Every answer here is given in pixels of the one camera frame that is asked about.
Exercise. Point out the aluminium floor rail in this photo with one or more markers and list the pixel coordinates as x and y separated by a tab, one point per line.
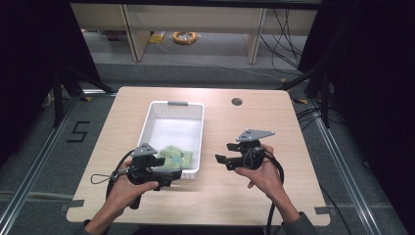
345	169
36	160

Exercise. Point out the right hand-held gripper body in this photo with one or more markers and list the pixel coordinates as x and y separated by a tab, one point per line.
253	153

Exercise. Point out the plain green glove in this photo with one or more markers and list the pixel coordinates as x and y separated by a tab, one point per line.
187	160

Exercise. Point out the green glove with bear face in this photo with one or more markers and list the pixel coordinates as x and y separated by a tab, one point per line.
171	156

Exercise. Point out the round dark table grommet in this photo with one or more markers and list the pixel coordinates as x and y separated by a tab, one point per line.
237	101

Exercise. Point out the white plastic basket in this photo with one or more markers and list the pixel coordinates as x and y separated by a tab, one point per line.
177	130

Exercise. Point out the person's left hand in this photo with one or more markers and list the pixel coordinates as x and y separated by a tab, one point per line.
125	192

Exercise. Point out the person's right hand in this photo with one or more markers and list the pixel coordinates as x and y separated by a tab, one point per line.
267	178

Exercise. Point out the black curtain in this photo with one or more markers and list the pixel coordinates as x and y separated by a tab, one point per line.
375	81
29	65

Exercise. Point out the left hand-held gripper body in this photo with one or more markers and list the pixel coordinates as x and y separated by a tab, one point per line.
142	169

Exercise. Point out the black metal stand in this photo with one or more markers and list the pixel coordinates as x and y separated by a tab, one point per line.
325	98
58	98

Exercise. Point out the yellow packet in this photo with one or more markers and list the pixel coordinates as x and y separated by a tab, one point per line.
157	37

